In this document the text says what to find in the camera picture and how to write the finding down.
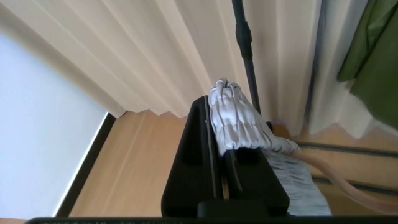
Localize green long-sleeved shirt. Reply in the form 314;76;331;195
336;0;398;131

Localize black clothes rack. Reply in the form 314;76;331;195
231;0;398;197

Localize pale grey shorts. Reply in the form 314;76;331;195
207;77;333;217

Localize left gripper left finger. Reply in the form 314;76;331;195
161;95;223;218

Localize pink clothes hanger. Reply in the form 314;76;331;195
291;149;398;216

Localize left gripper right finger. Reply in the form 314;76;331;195
221;147;290;217

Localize beige curtain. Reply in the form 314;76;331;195
0;0;398;141

